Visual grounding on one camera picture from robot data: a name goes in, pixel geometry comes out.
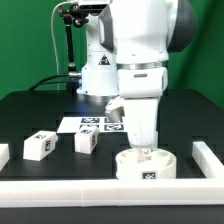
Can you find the white sheet with tags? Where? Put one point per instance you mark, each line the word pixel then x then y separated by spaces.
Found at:
pixel 73 124

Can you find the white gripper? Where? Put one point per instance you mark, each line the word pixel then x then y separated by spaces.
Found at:
pixel 141 91

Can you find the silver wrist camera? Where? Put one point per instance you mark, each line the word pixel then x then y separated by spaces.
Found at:
pixel 113 109

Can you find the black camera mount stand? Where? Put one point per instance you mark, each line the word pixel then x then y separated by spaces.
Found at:
pixel 72 17

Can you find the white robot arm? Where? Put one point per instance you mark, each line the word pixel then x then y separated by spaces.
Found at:
pixel 142 34

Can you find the white U-shaped fence wall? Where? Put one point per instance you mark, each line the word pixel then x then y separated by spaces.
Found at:
pixel 208 190

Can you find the white round stool seat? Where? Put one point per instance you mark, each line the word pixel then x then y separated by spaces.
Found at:
pixel 132 167

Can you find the camera on stand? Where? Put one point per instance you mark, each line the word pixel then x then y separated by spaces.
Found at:
pixel 94 7

